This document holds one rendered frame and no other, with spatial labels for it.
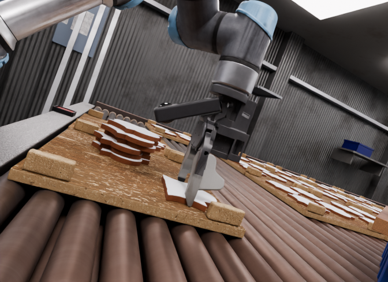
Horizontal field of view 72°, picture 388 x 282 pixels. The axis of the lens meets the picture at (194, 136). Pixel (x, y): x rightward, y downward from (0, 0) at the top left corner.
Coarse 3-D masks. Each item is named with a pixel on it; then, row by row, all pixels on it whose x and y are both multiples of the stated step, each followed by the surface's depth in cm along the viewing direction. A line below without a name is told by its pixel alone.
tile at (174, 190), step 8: (168, 184) 48; (176, 184) 51; (184, 184) 53; (168, 192) 44; (176, 192) 45; (184, 192) 47; (200, 192) 51; (168, 200) 43; (176, 200) 44; (184, 200) 45; (200, 200) 46; (208, 200) 48; (216, 200) 50; (200, 208) 45
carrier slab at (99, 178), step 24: (48, 144) 49; (72, 144) 55; (96, 168) 46; (120, 168) 51; (144, 168) 58; (168, 168) 67; (72, 192) 36; (96, 192) 37; (120, 192) 39; (144, 192) 43; (168, 216) 40; (192, 216) 41
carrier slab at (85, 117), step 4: (84, 116) 102; (88, 116) 106; (92, 116) 111; (88, 120) 96; (92, 120) 100; (96, 120) 104; (100, 120) 108; (104, 120) 112; (72, 124) 77; (100, 124) 97; (108, 124) 105; (68, 128) 73; (100, 128) 88; (156, 152) 84; (160, 152) 87; (164, 152) 90; (164, 156) 82
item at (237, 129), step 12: (228, 96) 46; (240, 96) 46; (228, 108) 48; (240, 108) 48; (252, 108) 48; (204, 120) 47; (216, 120) 47; (228, 120) 48; (240, 120) 48; (216, 132) 46; (228, 132) 46; (240, 132) 46; (216, 144) 47; (228, 144) 48; (240, 144) 48; (228, 156) 47; (240, 156) 47
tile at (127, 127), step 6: (108, 120) 62; (114, 120) 63; (120, 120) 68; (114, 126) 62; (120, 126) 61; (126, 126) 61; (132, 126) 65; (126, 132) 59; (132, 132) 60; (138, 132) 60; (144, 132) 62; (150, 132) 66; (144, 138) 60; (150, 138) 60; (156, 138) 62
